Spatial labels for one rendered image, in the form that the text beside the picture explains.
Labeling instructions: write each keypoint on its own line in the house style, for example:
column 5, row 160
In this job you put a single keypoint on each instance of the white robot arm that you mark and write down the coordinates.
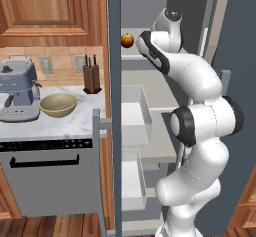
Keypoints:
column 196, row 121

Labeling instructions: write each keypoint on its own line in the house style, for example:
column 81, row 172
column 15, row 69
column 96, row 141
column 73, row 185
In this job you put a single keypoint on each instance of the beige bowl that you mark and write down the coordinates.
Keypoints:
column 58, row 104

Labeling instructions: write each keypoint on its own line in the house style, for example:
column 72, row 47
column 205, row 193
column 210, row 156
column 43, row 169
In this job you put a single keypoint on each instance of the white fridge drawer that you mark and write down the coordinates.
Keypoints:
column 136, row 116
column 133, row 181

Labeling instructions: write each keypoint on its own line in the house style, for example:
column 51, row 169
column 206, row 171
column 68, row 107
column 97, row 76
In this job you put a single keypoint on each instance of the grey fridge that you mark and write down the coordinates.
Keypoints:
column 143, row 107

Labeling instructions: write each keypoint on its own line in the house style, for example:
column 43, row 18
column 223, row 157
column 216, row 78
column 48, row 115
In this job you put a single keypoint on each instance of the wooden knife block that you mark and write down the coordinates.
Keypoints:
column 91, row 77

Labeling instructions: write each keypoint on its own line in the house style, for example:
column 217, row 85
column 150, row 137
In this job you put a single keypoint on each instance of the orange fruit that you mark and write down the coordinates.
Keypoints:
column 127, row 40

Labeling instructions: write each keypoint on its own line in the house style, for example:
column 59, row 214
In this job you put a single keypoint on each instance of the grey dishwasher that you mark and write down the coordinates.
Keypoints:
column 46, row 177

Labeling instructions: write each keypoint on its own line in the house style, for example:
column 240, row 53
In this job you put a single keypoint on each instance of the grey fridge door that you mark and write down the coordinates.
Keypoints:
column 238, row 97

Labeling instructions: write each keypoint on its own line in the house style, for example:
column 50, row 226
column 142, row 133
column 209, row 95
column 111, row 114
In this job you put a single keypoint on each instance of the blue grey espresso machine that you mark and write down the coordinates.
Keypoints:
column 18, row 89

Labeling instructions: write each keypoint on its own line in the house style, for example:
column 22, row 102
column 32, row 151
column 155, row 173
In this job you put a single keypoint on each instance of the grey wall socket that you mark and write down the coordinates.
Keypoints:
column 46, row 64
column 80, row 63

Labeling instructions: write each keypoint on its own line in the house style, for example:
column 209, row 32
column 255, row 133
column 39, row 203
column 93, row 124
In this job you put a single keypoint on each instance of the wooden wall cupboard door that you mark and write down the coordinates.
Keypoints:
column 46, row 9

